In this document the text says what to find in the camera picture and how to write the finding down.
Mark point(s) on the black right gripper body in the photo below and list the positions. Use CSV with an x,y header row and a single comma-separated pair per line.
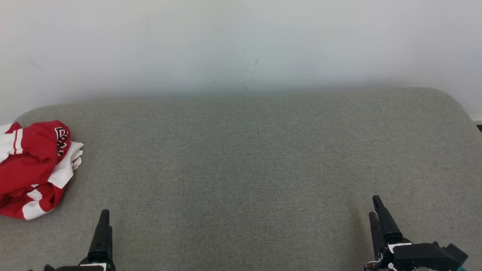
x,y
386,259

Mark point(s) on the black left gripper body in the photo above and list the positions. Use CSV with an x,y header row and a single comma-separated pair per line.
x,y
98,266

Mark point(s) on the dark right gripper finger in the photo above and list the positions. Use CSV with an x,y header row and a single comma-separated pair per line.
x,y
389,227
375,241

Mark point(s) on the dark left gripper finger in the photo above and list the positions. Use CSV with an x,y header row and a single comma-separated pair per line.
x,y
110,244
101,241

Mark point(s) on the red basketball jersey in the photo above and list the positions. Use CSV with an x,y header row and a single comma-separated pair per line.
x,y
37,150

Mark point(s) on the grey fabric sofa cushion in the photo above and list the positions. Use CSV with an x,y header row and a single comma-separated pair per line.
x,y
241,169

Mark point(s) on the white wall baseboard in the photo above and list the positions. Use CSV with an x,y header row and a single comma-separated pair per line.
x,y
478,121

